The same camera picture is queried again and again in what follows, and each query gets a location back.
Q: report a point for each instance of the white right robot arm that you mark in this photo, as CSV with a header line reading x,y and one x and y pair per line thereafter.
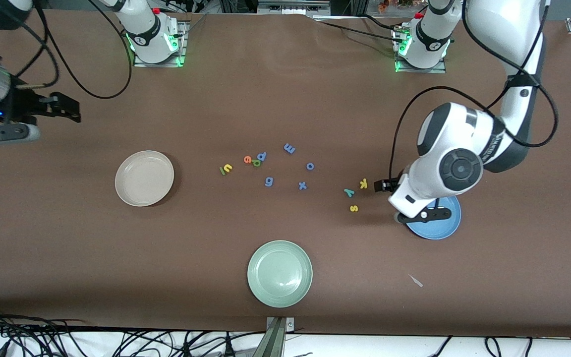
x,y
149,34

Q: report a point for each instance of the grey metal frame device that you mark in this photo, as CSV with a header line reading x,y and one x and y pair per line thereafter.
x,y
293,7

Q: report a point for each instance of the orange background object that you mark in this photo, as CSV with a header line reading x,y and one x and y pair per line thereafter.
x,y
383,6

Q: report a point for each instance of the silver clamp plate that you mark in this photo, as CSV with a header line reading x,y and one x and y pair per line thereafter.
x,y
290,325

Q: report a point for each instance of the beige brown plate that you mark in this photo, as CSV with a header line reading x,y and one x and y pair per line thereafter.
x,y
144,178

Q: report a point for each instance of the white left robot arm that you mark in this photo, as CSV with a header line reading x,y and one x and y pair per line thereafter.
x,y
464,139

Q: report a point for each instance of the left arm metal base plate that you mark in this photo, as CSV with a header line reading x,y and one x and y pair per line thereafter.
x,y
441,69

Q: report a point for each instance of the blue letter m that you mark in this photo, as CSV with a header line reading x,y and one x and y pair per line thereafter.
x,y
289,148

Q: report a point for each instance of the small white paper scrap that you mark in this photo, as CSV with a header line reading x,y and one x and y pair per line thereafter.
x,y
416,280

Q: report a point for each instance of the brown table mat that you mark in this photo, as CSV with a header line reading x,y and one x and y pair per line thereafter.
x,y
67,248

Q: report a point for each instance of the teal letter y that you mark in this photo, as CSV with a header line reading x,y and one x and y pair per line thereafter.
x,y
349,192

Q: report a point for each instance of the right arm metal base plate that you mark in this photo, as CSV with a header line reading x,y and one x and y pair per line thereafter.
x,y
182,49

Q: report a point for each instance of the green plate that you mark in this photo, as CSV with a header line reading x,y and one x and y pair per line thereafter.
x,y
279,273

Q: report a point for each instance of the blue plate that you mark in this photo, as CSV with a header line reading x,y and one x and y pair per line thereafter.
x,y
439,229

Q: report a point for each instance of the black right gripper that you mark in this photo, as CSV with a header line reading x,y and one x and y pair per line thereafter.
x,y
22,107

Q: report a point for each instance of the grey metal pole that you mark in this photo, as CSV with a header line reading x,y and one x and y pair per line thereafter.
x,y
271,342

